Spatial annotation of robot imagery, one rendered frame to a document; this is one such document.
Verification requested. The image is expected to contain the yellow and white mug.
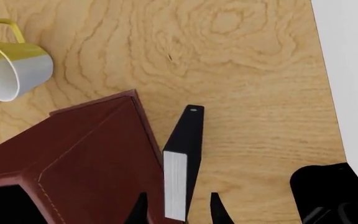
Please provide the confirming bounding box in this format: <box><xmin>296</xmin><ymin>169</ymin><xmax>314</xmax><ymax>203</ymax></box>
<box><xmin>0</xmin><ymin>19</ymin><xmax>55</xmax><ymax>103</ymax></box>

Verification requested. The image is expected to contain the black book with white pages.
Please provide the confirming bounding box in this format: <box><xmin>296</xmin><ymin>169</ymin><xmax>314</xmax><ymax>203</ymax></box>
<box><xmin>162</xmin><ymin>105</ymin><xmax>205</xmax><ymax>222</ymax></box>

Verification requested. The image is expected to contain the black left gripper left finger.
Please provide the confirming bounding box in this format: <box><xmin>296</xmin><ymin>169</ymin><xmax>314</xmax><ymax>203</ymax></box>
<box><xmin>126</xmin><ymin>192</ymin><xmax>149</xmax><ymax>224</ymax></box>

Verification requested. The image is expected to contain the red-brown desk caddy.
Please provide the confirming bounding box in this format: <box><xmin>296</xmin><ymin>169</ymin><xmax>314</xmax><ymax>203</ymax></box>
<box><xmin>0</xmin><ymin>88</ymin><xmax>167</xmax><ymax>224</ymax></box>

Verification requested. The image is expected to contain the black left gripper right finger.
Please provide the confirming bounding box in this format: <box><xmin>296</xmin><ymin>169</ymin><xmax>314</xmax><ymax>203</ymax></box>
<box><xmin>210</xmin><ymin>192</ymin><xmax>236</xmax><ymax>224</ymax></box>

